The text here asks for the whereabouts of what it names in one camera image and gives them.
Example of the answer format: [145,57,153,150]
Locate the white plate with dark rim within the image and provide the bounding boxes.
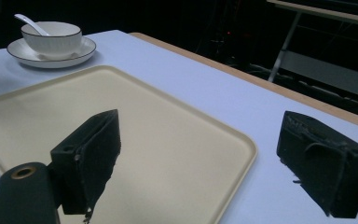
[7,35,97,69]

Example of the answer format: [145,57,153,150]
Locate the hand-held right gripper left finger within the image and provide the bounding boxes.
[49,108,122,224]

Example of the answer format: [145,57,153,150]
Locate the white ceramic spoon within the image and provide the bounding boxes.
[14,13,51,37]

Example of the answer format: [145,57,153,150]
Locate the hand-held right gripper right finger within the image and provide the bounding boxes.
[276,110,358,219]

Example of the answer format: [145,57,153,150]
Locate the metal-framed table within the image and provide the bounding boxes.
[266,0,358,102]

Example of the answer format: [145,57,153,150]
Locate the white bowl with dark rim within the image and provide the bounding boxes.
[21,21,83,61]

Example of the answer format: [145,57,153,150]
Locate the beige plastic tray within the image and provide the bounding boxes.
[0,64,258,224]

